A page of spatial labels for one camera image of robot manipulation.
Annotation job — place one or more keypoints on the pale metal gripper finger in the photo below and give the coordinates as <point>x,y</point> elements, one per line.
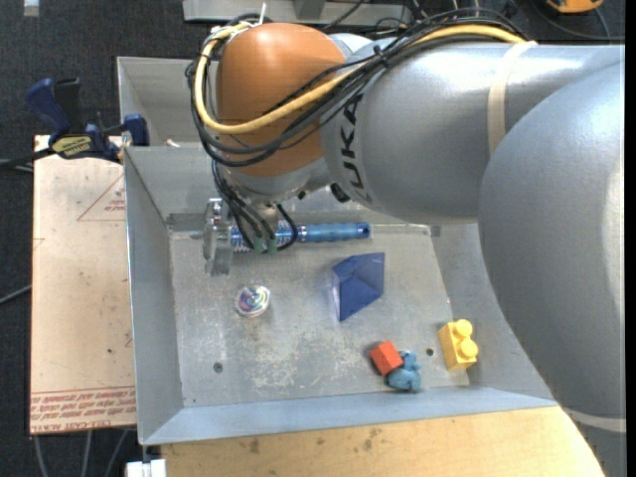
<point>213,211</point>
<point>218,259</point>

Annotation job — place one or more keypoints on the grey metal bin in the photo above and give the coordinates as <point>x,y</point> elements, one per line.
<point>278,361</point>

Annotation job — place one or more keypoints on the blue translucent prism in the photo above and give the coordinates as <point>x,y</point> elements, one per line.
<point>359,286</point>

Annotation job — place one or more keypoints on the brown cardboard board, red print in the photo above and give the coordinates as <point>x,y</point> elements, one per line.
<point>79,286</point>

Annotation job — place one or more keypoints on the orange small block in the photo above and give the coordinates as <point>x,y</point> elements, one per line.
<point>386,358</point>

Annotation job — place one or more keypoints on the blue toy animal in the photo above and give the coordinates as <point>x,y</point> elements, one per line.
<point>406,375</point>

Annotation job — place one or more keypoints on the yellow toy brick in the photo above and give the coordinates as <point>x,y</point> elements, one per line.
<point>458,344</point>

